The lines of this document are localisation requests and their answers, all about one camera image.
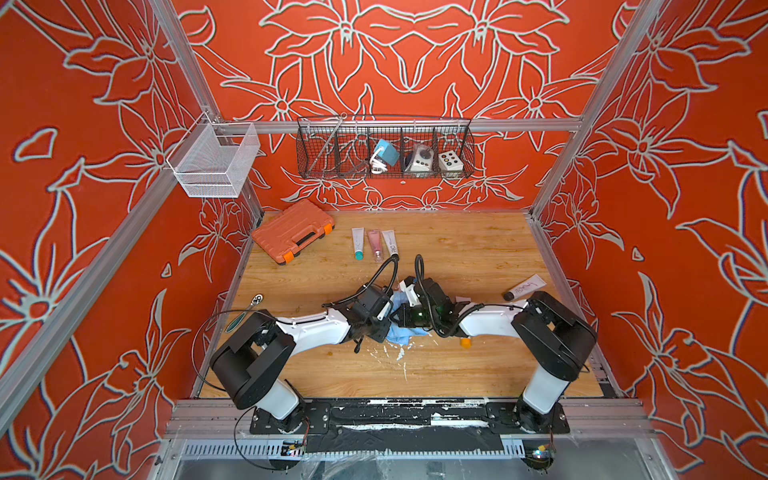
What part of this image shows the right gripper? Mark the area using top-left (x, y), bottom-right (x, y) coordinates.
top-left (387, 305), bottom-right (440, 331)

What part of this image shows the blue microfiber cloth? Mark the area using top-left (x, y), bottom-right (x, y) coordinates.
top-left (386, 291), bottom-right (429, 346)

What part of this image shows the pink translucent tube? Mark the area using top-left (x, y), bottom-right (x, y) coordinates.
top-left (367, 229), bottom-right (384, 263)

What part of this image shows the black cap white tube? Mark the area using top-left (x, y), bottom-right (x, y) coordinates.
top-left (382, 230), bottom-right (399, 256)

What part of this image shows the green cap toothpaste tube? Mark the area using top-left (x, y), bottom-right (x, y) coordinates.
top-left (352, 227), bottom-right (365, 261)

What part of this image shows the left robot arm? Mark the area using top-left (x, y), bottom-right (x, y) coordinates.
top-left (210, 254), bottom-right (399, 433)

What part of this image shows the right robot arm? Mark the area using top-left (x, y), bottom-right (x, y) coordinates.
top-left (388, 255), bottom-right (598, 433)

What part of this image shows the ratchet wrench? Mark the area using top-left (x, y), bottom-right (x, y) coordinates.
top-left (225, 294), bottom-right (263, 333)

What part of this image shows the orange tool case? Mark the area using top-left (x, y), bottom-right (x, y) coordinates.
top-left (252, 199), bottom-right (335, 265)

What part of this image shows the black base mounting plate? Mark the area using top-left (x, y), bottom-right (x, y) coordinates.
top-left (249, 397), bottom-right (571, 454)

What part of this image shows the white button box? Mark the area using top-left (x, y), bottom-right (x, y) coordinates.
top-left (438, 150), bottom-right (464, 178)

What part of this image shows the white round dial device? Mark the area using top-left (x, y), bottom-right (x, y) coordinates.
top-left (405, 143), bottom-right (435, 177)

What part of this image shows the teal white charger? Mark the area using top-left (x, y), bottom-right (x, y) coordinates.
top-left (369, 139), bottom-right (400, 175)

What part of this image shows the clear plastic bin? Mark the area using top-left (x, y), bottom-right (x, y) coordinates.
top-left (169, 124), bottom-right (261, 199)

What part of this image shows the black wire basket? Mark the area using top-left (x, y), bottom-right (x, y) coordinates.
top-left (296, 114), bottom-right (477, 180)

